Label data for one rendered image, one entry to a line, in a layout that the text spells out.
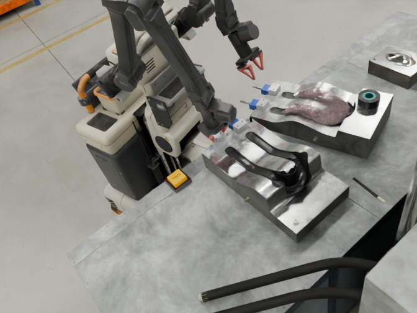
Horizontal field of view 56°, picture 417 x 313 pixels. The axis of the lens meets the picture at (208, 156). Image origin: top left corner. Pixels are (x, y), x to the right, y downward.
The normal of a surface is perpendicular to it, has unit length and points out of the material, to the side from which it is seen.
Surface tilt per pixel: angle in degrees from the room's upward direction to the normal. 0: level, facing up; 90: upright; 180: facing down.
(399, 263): 0
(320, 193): 0
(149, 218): 0
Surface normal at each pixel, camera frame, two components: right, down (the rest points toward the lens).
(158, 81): 0.80, 0.32
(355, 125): -0.20, -0.66
